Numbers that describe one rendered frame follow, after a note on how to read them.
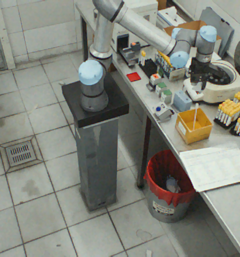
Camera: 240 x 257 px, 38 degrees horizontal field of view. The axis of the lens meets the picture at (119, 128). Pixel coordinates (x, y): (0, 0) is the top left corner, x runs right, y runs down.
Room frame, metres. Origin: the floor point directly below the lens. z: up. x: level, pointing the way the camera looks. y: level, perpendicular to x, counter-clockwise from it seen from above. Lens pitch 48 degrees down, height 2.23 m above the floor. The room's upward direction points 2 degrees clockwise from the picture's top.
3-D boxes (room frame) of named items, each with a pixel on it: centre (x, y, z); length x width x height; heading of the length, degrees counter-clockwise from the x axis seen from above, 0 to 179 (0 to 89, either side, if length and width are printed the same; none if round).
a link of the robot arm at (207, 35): (1.35, -0.37, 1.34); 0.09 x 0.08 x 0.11; 76
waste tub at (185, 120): (1.21, -0.37, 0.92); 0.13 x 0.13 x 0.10; 22
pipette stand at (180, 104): (1.38, -0.33, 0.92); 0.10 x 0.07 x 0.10; 31
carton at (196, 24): (1.90, -0.43, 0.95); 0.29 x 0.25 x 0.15; 115
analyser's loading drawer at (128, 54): (1.83, -0.03, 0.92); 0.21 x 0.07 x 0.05; 25
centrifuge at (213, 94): (1.54, -0.52, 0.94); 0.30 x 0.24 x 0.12; 106
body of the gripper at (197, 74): (1.34, -0.37, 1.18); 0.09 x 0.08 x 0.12; 92
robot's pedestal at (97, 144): (1.35, 0.14, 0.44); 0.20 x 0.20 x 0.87; 25
